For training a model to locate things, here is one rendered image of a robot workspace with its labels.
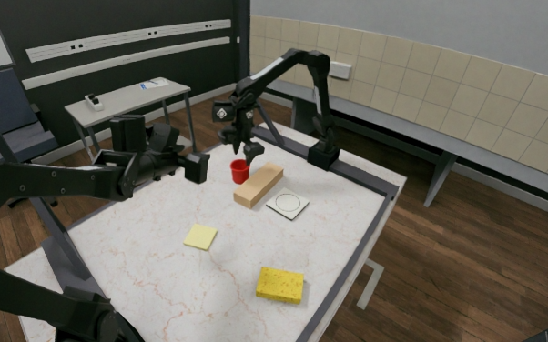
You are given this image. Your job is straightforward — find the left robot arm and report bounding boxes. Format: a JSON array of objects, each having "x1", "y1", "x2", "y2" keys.
[{"x1": 211, "y1": 48, "x2": 340, "y2": 154}]

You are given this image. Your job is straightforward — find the red cup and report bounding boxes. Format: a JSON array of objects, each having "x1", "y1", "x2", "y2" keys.
[{"x1": 230, "y1": 159, "x2": 250, "y2": 185}]

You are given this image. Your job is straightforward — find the white square coaster with grey circle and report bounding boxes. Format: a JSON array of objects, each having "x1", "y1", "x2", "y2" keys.
[{"x1": 266, "y1": 187, "x2": 309, "y2": 221}]

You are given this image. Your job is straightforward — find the yellow sponge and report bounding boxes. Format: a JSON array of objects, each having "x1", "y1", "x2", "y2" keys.
[{"x1": 256, "y1": 267, "x2": 304, "y2": 304}]

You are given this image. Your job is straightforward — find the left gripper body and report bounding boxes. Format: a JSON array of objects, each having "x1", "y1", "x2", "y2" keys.
[{"x1": 233, "y1": 120, "x2": 265, "y2": 157}]

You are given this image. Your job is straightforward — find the pale yellow sticky-note pad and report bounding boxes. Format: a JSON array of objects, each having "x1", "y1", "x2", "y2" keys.
[{"x1": 183, "y1": 224, "x2": 218, "y2": 251}]

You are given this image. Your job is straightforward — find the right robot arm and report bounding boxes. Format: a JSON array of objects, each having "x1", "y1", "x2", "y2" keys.
[{"x1": 0, "y1": 115, "x2": 180, "y2": 342}]

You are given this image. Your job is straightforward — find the tan rectangular block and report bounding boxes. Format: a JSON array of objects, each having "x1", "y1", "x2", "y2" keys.
[{"x1": 233, "y1": 162, "x2": 284, "y2": 209}]

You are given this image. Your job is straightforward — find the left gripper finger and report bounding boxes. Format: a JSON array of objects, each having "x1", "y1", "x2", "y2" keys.
[
  {"x1": 231, "y1": 141, "x2": 241, "y2": 155},
  {"x1": 242, "y1": 152, "x2": 255, "y2": 166}
]

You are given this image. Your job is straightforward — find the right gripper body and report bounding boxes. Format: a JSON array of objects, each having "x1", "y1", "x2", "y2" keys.
[{"x1": 141, "y1": 150, "x2": 208, "y2": 185}]

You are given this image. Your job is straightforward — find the beige tiled wall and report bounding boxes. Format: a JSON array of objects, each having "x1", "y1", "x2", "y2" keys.
[{"x1": 250, "y1": 0, "x2": 548, "y2": 192}]

